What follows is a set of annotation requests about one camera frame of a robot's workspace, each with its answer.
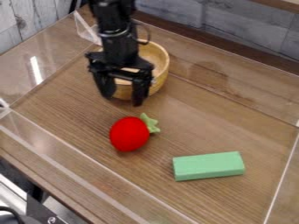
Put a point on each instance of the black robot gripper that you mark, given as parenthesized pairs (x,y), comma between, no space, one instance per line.
(118,62)

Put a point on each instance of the black metal bracket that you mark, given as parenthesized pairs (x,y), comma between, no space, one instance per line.
(40,212)

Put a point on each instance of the red plush strawberry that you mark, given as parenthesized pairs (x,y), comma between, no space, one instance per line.
(130,131)

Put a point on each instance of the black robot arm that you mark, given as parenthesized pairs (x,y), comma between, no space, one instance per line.
(112,14)

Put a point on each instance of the green foam block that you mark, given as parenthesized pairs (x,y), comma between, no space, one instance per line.
(207,166)

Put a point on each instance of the clear acrylic triangular stand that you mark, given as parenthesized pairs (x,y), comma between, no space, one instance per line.
(85,31)

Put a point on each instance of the clear acrylic tray wall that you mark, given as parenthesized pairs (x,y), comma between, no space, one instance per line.
(89,188)

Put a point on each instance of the wooden bowl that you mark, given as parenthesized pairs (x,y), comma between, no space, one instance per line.
(154,54)

